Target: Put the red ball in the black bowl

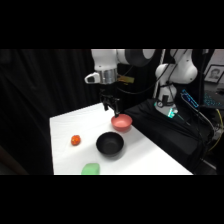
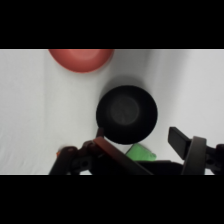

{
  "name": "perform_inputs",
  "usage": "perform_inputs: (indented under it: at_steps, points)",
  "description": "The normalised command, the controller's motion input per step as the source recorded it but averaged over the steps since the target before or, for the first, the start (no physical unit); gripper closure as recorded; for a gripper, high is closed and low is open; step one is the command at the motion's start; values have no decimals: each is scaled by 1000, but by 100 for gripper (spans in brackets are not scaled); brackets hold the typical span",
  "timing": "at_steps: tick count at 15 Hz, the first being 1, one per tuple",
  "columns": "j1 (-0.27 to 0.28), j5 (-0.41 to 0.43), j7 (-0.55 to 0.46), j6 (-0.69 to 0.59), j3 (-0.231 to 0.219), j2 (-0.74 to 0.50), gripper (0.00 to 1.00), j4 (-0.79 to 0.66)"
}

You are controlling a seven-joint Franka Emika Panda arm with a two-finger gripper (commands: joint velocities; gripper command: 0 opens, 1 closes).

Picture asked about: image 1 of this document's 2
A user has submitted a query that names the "red bowl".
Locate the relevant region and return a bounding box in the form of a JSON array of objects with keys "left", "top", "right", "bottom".
[{"left": 110, "top": 113, "right": 133, "bottom": 132}]

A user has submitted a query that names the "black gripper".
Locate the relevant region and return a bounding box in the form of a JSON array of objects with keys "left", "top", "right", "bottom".
[{"left": 99, "top": 87, "right": 122, "bottom": 119}]

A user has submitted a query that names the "black robot stand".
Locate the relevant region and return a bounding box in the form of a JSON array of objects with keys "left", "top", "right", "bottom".
[{"left": 124, "top": 97, "right": 216, "bottom": 176}]

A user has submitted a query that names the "green soft block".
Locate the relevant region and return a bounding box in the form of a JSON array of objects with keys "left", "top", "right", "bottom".
[{"left": 80, "top": 162, "right": 101, "bottom": 176}]

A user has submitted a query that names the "black bowl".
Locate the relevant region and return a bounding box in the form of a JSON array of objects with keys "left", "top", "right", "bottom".
[{"left": 95, "top": 131, "right": 125, "bottom": 157}]

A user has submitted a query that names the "yellow cable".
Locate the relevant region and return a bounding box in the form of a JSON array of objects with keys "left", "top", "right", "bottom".
[{"left": 208, "top": 108, "right": 224, "bottom": 152}]

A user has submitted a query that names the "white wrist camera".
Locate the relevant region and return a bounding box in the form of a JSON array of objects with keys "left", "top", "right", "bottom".
[{"left": 84, "top": 71, "right": 101, "bottom": 85}]

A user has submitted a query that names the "framed portrait picture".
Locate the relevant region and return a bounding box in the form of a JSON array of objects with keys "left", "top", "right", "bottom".
[{"left": 203, "top": 64, "right": 224, "bottom": 85}]

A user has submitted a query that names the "red ball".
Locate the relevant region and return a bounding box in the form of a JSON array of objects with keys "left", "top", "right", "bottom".
[{"left": 70, "top": 134, "right": 82, "bottom": 147}]

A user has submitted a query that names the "black curtain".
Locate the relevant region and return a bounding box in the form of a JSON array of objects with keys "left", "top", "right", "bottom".
[{"left": 0, "top": 49, "right": 158, "bottom": 176}]

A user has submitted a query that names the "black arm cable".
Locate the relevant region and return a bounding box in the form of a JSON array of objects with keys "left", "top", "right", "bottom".
[{"left": 116, "top": 49, "right": 178, "bottom": 97}]

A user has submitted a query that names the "small green light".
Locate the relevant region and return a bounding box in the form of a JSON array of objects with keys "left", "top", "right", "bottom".
[{"left": 166, "top": 108, "right": 179, "bottom": 120}]

